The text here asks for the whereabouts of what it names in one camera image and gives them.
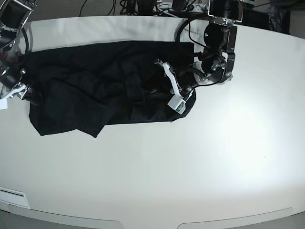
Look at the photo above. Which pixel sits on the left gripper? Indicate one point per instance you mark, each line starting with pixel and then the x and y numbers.
pixel 183 80

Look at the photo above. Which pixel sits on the white power strip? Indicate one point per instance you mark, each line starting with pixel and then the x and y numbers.
pixel 192 6

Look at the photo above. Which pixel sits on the dark navy T-shirt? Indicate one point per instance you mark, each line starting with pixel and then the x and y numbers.
pixel 88 87

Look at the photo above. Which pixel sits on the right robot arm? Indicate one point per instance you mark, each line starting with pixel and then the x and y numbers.
pixel 13 16

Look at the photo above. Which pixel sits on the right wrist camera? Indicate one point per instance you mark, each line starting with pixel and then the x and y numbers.
pixel 3 104

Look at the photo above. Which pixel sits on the white label sticker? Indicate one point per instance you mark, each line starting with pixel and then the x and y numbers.
pixel 13 197

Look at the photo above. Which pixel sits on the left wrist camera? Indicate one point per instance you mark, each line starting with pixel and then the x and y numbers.
pixel 177 103

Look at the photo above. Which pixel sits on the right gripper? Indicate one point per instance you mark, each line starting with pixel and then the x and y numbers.
pixel 19 90

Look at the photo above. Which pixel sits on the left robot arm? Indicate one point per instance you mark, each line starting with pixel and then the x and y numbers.
pixel 213 60

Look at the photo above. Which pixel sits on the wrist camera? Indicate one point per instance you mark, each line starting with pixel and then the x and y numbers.
pixel 177 103
pixel 3 104

